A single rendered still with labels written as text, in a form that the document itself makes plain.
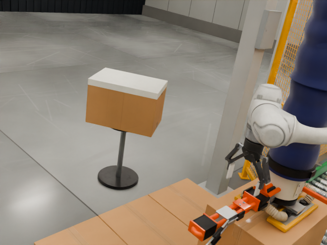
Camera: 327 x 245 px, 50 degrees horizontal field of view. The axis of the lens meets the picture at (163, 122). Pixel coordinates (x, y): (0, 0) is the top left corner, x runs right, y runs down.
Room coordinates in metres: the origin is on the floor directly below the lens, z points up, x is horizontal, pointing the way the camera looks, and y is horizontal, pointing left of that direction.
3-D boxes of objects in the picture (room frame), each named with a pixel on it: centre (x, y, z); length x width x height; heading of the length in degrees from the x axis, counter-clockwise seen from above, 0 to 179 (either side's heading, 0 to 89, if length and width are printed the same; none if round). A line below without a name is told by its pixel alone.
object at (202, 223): (1.09, -0.21, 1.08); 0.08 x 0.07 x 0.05; 136
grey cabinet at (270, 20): (2.95, -0.71, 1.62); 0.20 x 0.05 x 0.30; 137
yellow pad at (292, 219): (1.45, -0.70, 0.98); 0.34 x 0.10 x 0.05; 136
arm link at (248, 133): (1.21, -0.35, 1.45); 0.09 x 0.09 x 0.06
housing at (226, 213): (1.18, -0.31, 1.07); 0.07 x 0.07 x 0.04; 46
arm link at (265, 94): (1.19, -0.35, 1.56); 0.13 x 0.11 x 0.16; 175
